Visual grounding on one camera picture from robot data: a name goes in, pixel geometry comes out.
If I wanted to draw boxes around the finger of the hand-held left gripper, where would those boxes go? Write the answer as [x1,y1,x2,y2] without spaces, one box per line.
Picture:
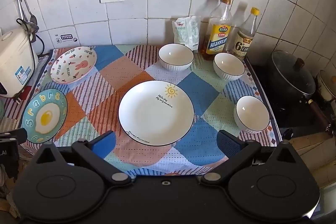
[0,128,28,144]

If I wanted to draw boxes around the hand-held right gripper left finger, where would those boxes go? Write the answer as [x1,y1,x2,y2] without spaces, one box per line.
[35,131,132,187]

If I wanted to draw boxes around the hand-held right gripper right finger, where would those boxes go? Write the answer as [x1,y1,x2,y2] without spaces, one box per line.
[201,130,302,186]

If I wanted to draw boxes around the plain white plate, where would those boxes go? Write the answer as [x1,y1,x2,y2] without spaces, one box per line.
[234,95,270,134]

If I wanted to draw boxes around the pink rabbit print plate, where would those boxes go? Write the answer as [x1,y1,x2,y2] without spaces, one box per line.
[50,46,97,83]

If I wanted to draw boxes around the teal fried egg plate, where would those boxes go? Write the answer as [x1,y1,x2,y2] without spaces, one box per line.
[22,89,68,143]

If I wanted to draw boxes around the white sun print plate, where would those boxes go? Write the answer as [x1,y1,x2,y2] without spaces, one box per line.
[118,80,195,146]

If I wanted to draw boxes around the patchwork table cloth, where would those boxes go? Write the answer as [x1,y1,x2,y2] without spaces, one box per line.
[5,44,282,177]

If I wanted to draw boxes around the black gas stove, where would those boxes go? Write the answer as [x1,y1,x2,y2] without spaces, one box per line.
[247,56,336,136]

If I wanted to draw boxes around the black wok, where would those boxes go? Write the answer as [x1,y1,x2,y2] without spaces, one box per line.
[268,56,332,130]

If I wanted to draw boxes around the white ribbed bowl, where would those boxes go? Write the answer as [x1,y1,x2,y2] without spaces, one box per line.
[158,43,195,72]
[213,52,246,81]

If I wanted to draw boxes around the white rice cooker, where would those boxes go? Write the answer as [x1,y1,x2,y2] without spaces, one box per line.
[0,28,38,98]

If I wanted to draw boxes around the glass wok lid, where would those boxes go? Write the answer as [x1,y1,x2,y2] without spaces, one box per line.
[272,50,316,94]

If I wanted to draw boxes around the vinegar bottle yellow cap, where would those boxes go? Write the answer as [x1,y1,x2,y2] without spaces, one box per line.
[232,7,260,58]

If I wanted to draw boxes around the cooking wine bottle yellow label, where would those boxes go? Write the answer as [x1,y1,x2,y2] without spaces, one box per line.
[202,0,233,60]

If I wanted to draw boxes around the cream enamel pot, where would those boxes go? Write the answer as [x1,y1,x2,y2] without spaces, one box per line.
[316,70,336,101]

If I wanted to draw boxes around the metal hanging ladle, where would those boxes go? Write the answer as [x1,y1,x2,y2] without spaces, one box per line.
[16,0,40,42]

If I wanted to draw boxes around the white salt bag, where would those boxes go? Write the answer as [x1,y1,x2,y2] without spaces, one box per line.
[172,16,201,53]

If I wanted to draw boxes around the black rice cooker cable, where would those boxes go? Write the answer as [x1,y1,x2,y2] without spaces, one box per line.
[16,18,45,56]

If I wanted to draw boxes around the small white wall sticker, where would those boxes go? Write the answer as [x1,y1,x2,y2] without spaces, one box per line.
[55,33,79,45]

